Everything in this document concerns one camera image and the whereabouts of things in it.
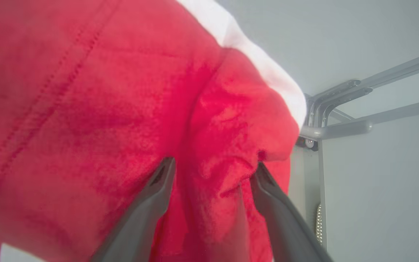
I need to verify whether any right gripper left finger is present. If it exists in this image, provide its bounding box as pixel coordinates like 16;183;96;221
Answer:
89;157;176;262

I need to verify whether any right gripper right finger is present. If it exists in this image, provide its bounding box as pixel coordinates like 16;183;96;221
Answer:
250;161;335;262

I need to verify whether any red shorts white trim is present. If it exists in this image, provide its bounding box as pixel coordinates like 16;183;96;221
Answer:
0;0;307;262

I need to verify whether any white perforated laundry basket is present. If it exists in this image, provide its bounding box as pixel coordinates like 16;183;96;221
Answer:
315;203;323;245

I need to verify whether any grey metal partition post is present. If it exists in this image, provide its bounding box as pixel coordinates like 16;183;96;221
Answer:
297;47;419;151

